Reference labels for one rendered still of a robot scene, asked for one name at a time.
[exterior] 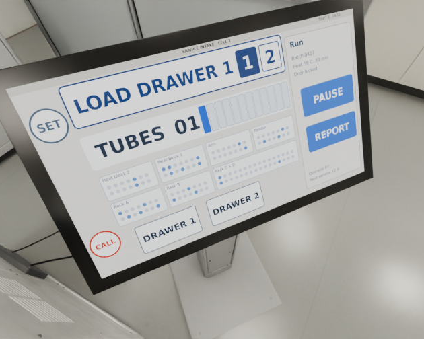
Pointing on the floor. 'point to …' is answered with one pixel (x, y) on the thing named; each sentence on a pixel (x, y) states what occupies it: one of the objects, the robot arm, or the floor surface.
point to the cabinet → (44, 300)
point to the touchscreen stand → (223, 286)
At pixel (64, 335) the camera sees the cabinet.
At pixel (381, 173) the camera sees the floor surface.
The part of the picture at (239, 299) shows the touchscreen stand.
